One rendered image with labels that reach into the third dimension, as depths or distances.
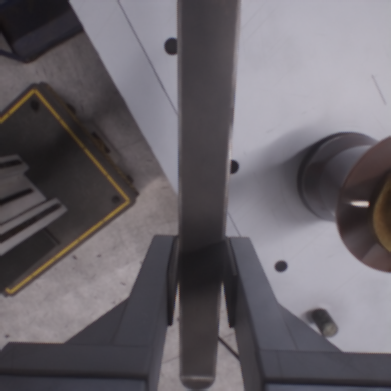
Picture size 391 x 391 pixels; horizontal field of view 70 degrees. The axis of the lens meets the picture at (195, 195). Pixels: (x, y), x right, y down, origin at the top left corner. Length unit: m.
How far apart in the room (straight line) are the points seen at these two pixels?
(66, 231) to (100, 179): 0.33
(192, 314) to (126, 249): 1.69
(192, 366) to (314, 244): 0.17
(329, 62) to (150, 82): 0.15
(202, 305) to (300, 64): 0.21
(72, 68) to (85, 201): 0.74
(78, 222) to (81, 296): 0.74
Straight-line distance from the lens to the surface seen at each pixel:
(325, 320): 0.33
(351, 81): 0.29
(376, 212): 0.19
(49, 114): 1.47
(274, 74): 0.27
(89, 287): 2.06
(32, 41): 1.75
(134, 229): 1.79
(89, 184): 1.43
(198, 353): 0.19
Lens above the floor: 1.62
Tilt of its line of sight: 75 degrees down
